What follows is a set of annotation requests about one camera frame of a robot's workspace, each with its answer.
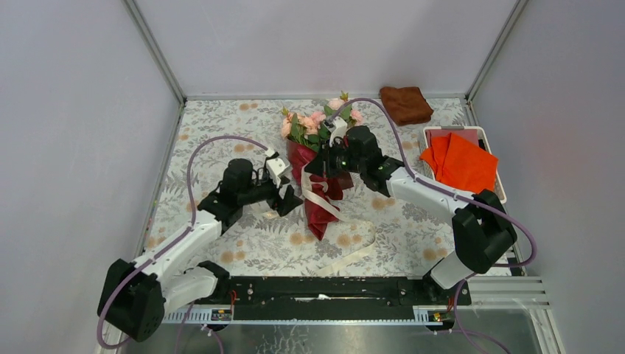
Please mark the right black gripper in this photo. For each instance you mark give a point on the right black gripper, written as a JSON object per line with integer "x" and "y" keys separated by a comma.
{"x": 321, "y": 163}

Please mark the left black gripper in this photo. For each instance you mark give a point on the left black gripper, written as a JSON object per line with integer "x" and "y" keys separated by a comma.
{"x": 290, "y": 201}

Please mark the dark red wrapping paper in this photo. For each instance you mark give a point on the dark red wrapping paper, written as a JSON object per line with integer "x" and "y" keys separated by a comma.
{"x": 317, "y": 191}

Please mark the pink fake flower bouquet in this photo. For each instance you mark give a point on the pink fake flower bouquet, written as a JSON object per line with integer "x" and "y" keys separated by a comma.
{"x": 307, "y": 130}

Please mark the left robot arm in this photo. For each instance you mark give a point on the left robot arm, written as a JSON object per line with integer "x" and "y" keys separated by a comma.
{"x": 137, "y": 295}

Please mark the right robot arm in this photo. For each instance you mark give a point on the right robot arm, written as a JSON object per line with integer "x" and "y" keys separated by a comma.
{"x": 481, "y": 229}

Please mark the white plastic basket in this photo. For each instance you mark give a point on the white plastic basket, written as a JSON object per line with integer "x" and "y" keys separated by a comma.
{"x": 484, "y": 144}

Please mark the brown folded cloth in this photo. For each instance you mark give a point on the brown folded cloth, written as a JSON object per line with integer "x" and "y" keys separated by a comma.
{"x": 406, "y": 106}

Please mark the floral tablecloth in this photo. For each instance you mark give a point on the floral tablecloth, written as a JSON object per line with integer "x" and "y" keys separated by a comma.
{"x": 405, "y": 239}

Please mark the orange cloth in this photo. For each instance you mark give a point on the orange cloth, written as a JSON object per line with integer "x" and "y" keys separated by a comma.
{"x": 460, "y": 164}

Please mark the dark red paper in basket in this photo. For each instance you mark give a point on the dark red paper in basket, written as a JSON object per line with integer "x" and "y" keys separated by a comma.
{"x": 471, "y": 135}

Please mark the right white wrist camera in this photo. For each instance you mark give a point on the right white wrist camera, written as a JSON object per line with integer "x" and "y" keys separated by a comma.
{"x": 337, "y": 128}

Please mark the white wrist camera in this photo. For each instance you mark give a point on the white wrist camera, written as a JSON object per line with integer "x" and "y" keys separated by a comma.
{"x": 337, "y": 128}
{"x": 276, "y": 167}

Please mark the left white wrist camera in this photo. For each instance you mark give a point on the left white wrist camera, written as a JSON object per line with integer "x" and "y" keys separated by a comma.
{"x": 276, "y": 167}

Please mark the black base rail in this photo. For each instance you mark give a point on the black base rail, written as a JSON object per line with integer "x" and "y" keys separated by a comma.
{"x": 330, "y": 298}

